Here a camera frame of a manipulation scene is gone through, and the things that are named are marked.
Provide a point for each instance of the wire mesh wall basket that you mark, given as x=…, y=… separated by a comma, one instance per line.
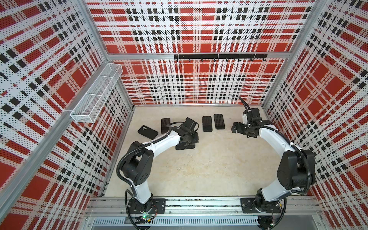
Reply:
x=89, y=107

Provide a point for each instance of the black hook rail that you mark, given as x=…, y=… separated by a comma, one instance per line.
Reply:
x=250, y=56

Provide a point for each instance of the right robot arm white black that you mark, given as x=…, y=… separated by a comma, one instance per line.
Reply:
x=296, y=170

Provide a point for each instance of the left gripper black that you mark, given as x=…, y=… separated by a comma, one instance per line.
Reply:
x=196, y=140

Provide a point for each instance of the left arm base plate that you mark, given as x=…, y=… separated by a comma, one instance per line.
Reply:
x=152, y=206

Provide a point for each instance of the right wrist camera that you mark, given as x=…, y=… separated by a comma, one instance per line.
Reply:
x=251, y=116

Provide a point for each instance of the aluminium front rail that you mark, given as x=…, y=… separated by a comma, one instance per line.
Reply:
x=204, y=206

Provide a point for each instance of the black phone far left upright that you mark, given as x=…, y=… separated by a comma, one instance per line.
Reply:
x=165, y=124

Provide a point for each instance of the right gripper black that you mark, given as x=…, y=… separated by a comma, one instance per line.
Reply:
x=239, y=130

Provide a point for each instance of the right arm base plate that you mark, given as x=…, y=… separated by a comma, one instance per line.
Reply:
x=250, y=205

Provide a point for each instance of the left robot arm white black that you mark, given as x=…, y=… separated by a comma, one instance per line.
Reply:
x=135, y=166

